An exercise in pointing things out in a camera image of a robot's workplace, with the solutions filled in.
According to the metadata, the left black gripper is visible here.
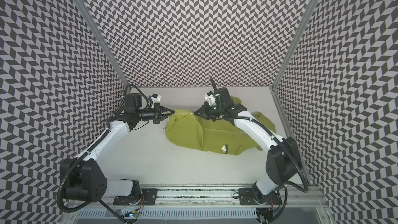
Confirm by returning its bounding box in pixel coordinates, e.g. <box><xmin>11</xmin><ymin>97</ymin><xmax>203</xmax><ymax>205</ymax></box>
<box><xmin>133</xmin><ymin>102</ymin><xmax>173</xmax><ymax>122</ymax></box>

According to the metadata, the lime green zip jacket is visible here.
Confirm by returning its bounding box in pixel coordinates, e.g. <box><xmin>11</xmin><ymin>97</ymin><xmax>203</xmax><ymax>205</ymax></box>
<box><xmin>165</xmin><ymin>110</ymin><xmax>268</xmax><ymax>156</ymax></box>

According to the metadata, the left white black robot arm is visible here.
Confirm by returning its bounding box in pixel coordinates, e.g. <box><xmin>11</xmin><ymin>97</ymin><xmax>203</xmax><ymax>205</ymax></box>
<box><xmin>57</xmin><ymin>93</ymin><xmax>175</xmax><ymax>203</ymax></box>

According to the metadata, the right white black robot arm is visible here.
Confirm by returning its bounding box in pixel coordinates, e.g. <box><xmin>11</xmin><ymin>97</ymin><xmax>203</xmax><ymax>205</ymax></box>
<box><xmin>194</xmin><ymin>87</ymin><xmax>309</xmax><ymax>204</ymax></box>

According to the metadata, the small green circuit board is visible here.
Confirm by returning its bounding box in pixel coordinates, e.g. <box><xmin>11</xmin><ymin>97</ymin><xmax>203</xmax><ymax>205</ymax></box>
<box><xmin>124</xmin><ymin>211</ymin><xmax>140</xmax><ymax>219</ymax></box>

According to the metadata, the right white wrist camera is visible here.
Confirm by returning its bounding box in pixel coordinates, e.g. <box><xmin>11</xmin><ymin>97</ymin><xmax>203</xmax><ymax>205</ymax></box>
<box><xmin>205</xmin><ymin>91</ymin><xmax>217</xmax><ymax>106</ymax></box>

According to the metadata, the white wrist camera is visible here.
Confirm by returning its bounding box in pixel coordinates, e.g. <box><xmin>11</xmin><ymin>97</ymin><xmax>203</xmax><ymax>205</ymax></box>
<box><xmin>148</xmin><ymin>93</ymin><xmax>162</xmax><ymax>103</ymax></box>
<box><xmin>205</xmin><ymin>91</ymin><xmax>217</xmax><ymax>106</ymax></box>

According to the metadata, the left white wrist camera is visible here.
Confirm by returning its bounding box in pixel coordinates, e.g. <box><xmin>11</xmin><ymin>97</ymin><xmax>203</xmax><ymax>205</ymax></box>
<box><xmin>148</xmin><ymin>93</ymin><xmax>162</xmax><ymax>103</ymax></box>

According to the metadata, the left black corrugated cable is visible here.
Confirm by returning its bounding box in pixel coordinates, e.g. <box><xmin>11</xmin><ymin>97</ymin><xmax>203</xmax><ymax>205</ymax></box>
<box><xmin>56</xmin><ymin>83</ymin><xmax>156</xmax><ymax>224</ymax></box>

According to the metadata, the black corrugated cable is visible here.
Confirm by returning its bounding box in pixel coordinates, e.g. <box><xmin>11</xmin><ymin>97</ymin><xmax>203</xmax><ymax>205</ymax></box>
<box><xmin>56</xmin><ymin>83</ymin><xmax>156</xmax><ymax>224</ymax></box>
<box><xmin>209</xmin><ymin>76</ymin><xmax>310</xmax><ymax>224</ymax></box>

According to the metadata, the right black corrugated cable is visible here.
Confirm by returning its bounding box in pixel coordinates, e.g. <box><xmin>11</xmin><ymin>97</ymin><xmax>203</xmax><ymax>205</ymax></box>
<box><xmin>209</xmin><ymin>76</ymin><xmax>310</xmax><ymax>224</ymax></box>

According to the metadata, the aluminium front mounting rail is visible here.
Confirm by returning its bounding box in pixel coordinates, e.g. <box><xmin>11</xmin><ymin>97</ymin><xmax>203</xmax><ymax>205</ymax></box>
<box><xmin>66</xmin><ymin>184</ymin><xmax>330</xmax><ymax>209</ymax></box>

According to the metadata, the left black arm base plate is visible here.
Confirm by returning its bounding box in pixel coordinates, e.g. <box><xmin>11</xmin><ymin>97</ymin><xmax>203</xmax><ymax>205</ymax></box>
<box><xmin>113</xmin><ymin>188</ymin><xmax>158</xmax><ymax>206</ymax></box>

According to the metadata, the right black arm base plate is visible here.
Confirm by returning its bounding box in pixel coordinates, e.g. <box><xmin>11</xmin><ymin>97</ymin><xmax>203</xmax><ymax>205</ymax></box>
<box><xmin>238</xmin><ymin>188</ymin><xmax>283</xmax><ymax>205</ymax></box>

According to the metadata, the left aluminium corner post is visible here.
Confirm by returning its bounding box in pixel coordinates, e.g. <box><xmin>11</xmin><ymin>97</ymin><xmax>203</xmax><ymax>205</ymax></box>
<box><xmin>72</xmin><ymin>0</ymin><xmax>129</xmax><ymax>86</ymax></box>

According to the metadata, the aluminium corner post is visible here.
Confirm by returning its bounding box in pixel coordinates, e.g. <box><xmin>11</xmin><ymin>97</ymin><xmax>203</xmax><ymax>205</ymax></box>
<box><xmin>72</xmin><ymin>0</ymin><xmax>129</xmax><ymax>86</ymax></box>
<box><xmin>272</xmin><ymin>0</ymin><xmax>319</xmax><ymax>92</ymax></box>

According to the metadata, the right aluminium corner post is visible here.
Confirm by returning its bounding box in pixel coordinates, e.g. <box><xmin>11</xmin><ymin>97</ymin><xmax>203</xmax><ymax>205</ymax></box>
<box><xmin>272</xmin><ymin>0</ymin><xmax>319</xmax><ymax>92</ymax></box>

